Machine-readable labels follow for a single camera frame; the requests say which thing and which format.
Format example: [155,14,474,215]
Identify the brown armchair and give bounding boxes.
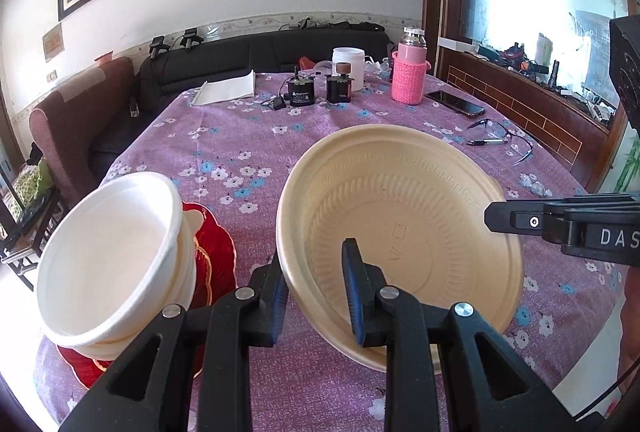
[29,56,136,208]

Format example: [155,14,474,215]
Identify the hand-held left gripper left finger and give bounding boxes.
[57,252,291,432]

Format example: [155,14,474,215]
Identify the white plastic jar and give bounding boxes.
[331,47,364,92]

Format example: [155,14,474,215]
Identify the black smartphone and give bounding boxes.
[425,90,486,118]

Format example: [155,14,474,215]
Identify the person's right forearm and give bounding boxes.
[617,289,640,365]

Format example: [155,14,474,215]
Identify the small wall plaque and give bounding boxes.
[42,23,64,62]

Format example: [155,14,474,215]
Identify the large red glass plate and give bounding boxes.
[56,207,239,389]

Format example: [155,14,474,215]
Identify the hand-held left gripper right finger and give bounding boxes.
[341,237,568,432]

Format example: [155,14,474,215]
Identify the wooden brick-pattern cabinet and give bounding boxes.
[437,40,616,193]

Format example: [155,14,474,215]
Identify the eyeglasses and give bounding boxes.
[466,117,535,172]

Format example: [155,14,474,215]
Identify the black sofa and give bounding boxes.
[87,28,396,168]

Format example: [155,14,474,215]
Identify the purple floral tablecloth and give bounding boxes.
[32,70,626,432]

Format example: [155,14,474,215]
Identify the chair with green cushion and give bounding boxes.
[0,152,58,285]

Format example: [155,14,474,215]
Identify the large cream plastic bowl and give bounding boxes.
[276,123,526,375]

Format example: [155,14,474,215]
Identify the white folded paper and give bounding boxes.
[191,70,257,106]

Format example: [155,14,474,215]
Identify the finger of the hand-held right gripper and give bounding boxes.
[484,193,640,269]

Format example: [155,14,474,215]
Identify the pink bottle with knit sleeve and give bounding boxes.
[391,26,431,106]

